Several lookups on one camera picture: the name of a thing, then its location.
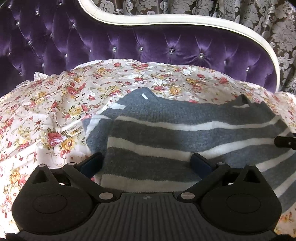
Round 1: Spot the grey white striped sweater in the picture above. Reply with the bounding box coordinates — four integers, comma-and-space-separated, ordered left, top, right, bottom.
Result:
82, 88, 295, 210

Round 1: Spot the floral bed cover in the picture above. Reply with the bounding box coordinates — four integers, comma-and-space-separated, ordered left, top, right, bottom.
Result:
1, 59, 295, 237

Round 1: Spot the brown silver damask curtain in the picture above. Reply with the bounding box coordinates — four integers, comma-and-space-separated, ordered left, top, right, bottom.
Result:
94, 0, 295, 94

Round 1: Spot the purple tufted headboard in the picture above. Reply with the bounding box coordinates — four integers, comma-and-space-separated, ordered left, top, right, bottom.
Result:
1, 1, 280, 95

